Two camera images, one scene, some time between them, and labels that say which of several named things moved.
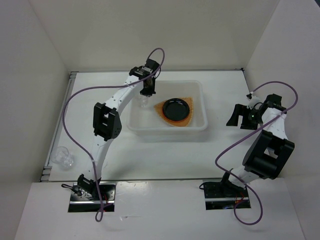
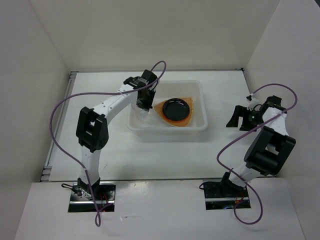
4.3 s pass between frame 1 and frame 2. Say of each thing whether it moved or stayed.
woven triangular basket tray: stayed
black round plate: stayed
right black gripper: stayed
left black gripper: moved
